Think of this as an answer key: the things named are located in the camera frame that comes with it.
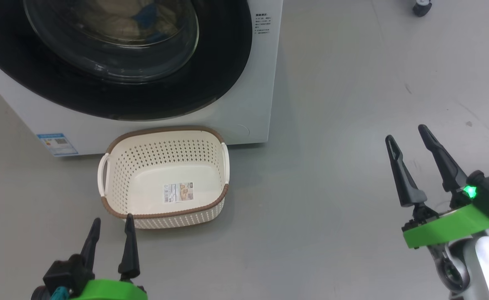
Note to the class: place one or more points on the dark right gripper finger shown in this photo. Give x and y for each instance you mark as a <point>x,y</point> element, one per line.
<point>446,166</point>
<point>407,179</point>

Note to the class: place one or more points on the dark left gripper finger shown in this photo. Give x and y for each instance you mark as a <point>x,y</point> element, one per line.
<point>92,246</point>
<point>129,254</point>

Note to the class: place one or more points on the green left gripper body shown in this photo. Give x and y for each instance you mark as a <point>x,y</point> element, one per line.
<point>111,291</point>

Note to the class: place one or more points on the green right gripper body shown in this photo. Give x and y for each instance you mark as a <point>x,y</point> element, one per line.
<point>448,227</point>

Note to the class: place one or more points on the cream bear-print garment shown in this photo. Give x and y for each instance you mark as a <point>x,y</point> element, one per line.
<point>106,16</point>

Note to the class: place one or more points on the cream garment with blue cuffs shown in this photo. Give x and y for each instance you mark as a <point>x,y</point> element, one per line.
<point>148,16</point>

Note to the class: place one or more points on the white front-load washing machine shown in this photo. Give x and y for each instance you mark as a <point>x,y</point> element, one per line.
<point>244,112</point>

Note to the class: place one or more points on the white basket product sticker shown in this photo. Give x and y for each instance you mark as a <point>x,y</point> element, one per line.
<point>178,192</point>

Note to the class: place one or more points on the cream perforated laundry basket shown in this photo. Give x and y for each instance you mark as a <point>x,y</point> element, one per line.
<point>165,166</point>

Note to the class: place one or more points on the blue energy label sticker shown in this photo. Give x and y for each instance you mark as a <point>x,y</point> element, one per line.
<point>57,144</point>

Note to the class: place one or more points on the metal panel foot with caster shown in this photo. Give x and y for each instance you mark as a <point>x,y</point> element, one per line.
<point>422,7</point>

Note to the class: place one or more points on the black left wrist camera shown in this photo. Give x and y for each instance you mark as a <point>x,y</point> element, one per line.
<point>67,271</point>

